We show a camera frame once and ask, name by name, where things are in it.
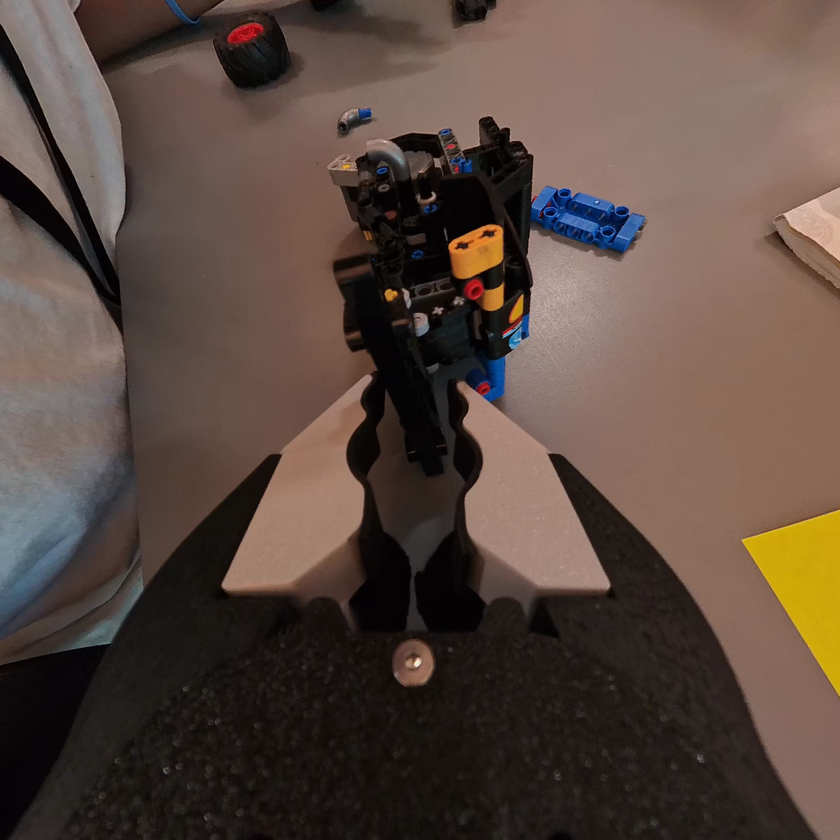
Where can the small black lego piece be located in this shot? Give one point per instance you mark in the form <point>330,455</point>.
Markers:
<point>474,8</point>

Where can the blue wristband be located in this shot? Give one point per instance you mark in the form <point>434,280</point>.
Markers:
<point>184,14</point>

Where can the person's white shirt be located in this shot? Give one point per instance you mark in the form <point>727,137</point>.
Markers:
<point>59,426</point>

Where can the grey lego elbow piece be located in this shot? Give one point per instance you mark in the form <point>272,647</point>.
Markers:
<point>351,119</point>

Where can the person's left forearm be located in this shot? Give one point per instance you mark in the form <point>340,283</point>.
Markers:
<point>124,26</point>

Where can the yellow paper sheet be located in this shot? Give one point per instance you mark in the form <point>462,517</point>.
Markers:
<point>807,590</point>

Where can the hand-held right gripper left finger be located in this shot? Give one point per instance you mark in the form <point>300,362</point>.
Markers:
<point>295,531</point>

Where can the blue lego plate piece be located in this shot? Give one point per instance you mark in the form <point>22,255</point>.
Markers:
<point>584,213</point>

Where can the black wheel red hub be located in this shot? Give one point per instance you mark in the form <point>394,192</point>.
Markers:
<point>253,52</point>

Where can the black lego truck chassis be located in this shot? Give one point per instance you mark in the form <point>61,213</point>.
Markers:
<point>459,216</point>

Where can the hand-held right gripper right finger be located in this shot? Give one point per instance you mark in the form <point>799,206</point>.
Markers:
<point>531,531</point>

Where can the lego instruction booklet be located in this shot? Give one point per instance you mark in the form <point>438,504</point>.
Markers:
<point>817,236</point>

